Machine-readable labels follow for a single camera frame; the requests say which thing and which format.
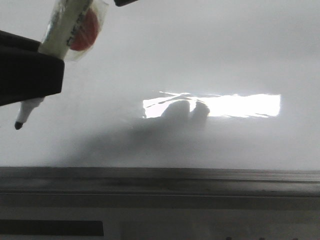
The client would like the white whiteboard marker with tape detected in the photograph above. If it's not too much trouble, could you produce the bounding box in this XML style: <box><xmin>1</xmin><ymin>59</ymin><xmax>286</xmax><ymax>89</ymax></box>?
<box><xmin>14</xmin><ymin>0</ymin><xmax>108</xmax><ymax>130</ymax></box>

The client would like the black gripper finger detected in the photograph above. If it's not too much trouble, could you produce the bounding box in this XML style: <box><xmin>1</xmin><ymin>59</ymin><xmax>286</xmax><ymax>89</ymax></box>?
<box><xmin>114</xmin><ymin>0</ymin><xmax>138</xmax><ymax>7</ymax></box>
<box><xmin>0</xmin><ymin>31</ymin><xmax>65</xmax><ymax>106</ymax></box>

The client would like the white whiteboard with aluminium frame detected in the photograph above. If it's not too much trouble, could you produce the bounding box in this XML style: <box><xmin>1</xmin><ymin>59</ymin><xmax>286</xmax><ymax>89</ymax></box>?
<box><xmin>0</xmin><ymin>0</ymin><xmax>320</xmax><ymax>211</ymax></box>

